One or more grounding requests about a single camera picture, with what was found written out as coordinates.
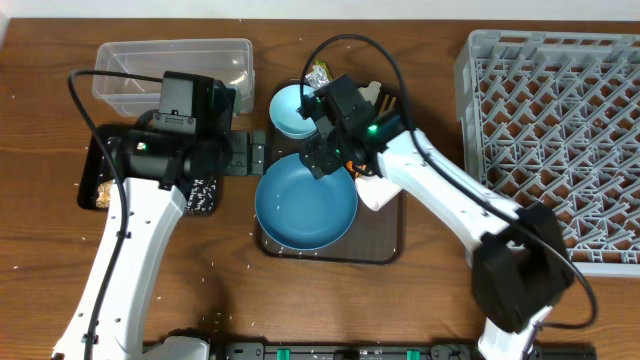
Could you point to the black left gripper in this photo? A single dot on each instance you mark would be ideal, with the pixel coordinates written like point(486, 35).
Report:
point(247, 161)

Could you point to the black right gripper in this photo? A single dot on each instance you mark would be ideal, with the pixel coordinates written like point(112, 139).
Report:
point(317, 157)

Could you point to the light blue bowl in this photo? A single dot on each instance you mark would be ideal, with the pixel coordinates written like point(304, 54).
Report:
point(284, 115)

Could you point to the white paper cup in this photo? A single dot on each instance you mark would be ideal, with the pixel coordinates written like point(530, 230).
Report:
point(375, 192)

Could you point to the dark blue plate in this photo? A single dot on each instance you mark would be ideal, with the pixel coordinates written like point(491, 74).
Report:
point(301, 212)

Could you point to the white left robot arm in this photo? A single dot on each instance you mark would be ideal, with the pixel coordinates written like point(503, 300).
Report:
point(109, 320)

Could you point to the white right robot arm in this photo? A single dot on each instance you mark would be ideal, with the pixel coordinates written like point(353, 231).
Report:
point(520, 266)

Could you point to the black waste tray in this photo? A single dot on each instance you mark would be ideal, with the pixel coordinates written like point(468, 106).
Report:
point(96, 171)

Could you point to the grey dishwasher rack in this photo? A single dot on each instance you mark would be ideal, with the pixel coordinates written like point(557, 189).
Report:
point(553, 117)

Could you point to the crumpled white tissue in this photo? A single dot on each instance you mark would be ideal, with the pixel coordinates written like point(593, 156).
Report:
point(371, 92)

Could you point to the wooden chopstick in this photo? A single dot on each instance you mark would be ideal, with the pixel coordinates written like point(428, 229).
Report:
point(391, 103)
point(384, 104)

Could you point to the silver yellow snack wrapper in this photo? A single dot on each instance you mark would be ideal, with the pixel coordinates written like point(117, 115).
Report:
point(319, 75)

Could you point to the pile of white rice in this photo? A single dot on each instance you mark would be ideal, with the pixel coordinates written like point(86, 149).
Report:
point(202, 198)

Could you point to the clear plastic container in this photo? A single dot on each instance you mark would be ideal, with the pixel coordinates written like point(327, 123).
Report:
point(229, 60)

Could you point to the brown serving tray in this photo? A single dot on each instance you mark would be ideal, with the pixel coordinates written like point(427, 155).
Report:
point(375, 237)

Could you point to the brown food scrap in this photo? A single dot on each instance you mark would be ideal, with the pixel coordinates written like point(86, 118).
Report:
point(104, 195)

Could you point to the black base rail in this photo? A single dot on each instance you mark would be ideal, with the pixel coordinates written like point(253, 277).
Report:
point(259, 351)

